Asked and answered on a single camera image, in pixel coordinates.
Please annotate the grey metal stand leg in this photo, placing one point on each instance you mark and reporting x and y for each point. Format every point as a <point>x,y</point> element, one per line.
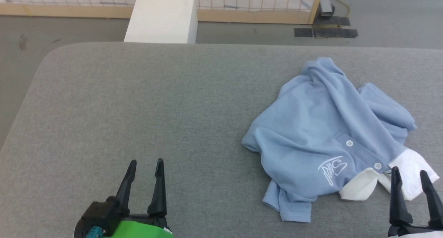
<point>326,6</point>

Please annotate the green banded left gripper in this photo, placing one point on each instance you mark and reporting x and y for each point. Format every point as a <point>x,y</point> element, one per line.
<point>142,229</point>

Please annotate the white box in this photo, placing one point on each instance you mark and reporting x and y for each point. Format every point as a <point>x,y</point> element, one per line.
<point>161,18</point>

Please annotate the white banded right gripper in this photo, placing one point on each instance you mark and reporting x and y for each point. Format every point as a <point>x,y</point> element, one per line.
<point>415,232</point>

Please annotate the large black floor mat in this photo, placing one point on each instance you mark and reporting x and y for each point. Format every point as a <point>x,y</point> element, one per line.
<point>334,32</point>

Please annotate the small black floor mat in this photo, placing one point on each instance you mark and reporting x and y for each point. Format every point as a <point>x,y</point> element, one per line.
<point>303,32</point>

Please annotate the light blue polo shirt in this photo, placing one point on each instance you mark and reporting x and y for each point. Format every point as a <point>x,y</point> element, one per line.
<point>311,127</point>

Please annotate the lemon print partition screen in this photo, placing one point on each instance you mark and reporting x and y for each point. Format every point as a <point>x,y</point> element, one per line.
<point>242,15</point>

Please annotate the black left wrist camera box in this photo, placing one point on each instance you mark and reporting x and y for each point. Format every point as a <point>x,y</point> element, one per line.
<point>100,212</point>

